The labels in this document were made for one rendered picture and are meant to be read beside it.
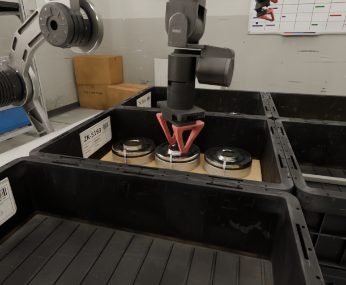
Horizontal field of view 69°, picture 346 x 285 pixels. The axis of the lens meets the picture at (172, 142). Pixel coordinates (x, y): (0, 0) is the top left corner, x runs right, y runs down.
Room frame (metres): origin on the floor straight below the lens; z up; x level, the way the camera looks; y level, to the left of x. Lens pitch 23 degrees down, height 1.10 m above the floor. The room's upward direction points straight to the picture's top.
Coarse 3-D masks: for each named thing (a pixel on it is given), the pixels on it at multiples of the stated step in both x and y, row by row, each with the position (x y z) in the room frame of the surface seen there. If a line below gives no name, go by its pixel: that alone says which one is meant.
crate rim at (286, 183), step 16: (144, 112) 0.61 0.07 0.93; (160, 112) 0.60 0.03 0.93; (80, 128) 0.48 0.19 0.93; (272, 128) 0.48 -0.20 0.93; (48, 144) 0.40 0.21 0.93; (272, 144) 0.40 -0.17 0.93; (64, 160) 0.34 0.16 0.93; (80, 160) 0.34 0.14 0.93; (96, 160) 0.34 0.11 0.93; (192, 176) 0.29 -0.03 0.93; (208, 176) 0.29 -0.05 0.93; (224, 176) 0.29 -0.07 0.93; (288, 176) 0.29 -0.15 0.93; (288, 192) 0.26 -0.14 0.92
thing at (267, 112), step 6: (144, 90) 0.85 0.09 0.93; (204, 90) 0.87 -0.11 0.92; (210, 90) 0.87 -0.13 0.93; (216, 90) 0.86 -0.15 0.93; (222, 90) 0.86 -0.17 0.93; (228, 90) 0.85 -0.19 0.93; (234, 90) 0.85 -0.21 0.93; (240, 90) 0.85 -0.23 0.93; (246, 90) 0.85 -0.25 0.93; (132, 96) 0.76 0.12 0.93; (138, 96) 0.78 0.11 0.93; (264, 96) 0.76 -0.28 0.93; (120, 102) 0.69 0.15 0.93; (126, 102) 0.70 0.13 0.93; (264, 102) 0.69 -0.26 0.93; (138, 108) 0.63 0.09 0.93; (144, 108) 0.63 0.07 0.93; (150, 108) 0.63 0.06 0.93; (156, 108) 0.63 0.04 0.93; (264, 108) 0.63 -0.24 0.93; (222, 114) 0.57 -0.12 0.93; (228, 114) 0.57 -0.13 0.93; (234, 114) 0.57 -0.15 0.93; (240, 114) 0.57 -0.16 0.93; (264, 114) 0.59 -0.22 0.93; (270, 114) 0.57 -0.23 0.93
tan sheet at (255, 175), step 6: (108, 156) 0.55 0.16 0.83; (150, 162) 0.52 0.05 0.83; (252, 162) 0.52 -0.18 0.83; (258, 162) 0.52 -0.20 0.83; (198, 168) 0.49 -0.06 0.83; (252, 168) 0.49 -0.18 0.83; (258, 168) 0.49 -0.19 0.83; (252, 174) 0.47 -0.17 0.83; (258, 174) 0.47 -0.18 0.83; (258, 180) 0.44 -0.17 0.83
